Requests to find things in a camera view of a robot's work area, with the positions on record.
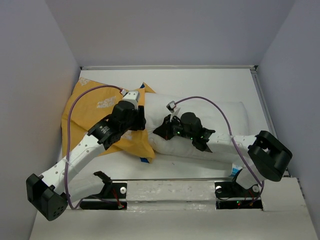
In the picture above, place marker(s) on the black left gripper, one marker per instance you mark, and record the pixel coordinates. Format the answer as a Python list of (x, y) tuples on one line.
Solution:
[(140, 119)]

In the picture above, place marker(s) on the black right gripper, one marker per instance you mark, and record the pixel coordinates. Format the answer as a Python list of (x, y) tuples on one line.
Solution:
[(165, 129)]

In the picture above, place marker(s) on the white pillow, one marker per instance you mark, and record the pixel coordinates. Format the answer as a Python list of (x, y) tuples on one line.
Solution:
[(210, 117)]

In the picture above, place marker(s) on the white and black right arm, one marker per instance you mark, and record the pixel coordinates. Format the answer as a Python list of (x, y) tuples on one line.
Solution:
[(263, 155)]

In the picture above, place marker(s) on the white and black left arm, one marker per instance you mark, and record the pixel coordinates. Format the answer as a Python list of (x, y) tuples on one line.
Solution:
[(47, 192)]

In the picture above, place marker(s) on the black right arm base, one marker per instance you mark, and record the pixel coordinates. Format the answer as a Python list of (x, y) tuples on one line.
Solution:
[(231, 196)]

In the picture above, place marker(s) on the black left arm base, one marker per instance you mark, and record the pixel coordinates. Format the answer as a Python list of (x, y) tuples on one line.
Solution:
[(111, 197)]

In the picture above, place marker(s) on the white front board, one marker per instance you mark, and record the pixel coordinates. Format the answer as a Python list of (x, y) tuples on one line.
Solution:
[(184, 210)]

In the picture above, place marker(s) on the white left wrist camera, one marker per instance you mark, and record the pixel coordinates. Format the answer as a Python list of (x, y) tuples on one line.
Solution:
[(133, 97)]

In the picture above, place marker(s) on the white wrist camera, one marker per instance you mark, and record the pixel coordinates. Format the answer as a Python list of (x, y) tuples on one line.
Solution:
[(174, 110), (133, 97)]

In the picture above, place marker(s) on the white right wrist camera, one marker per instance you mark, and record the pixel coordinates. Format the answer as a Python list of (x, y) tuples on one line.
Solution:
[(174, 110)]

